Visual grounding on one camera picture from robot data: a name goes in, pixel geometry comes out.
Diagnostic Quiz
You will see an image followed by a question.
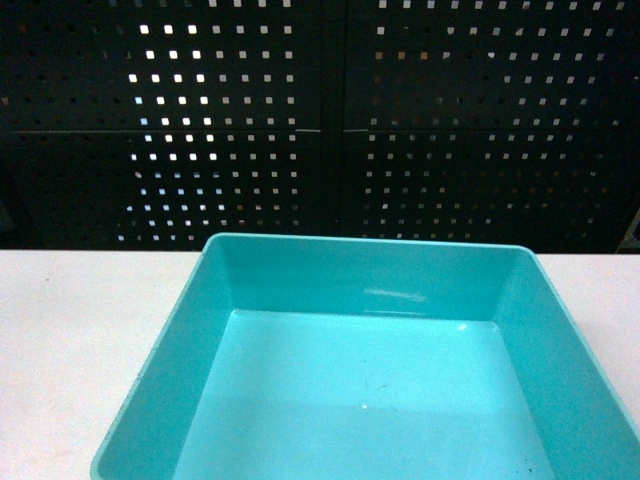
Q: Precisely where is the black perforated back panel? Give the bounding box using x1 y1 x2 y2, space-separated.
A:
1 1 639 253

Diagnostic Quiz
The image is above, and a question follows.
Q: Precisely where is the turquoise plastic tray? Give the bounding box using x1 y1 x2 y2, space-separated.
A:
90 233 639 479

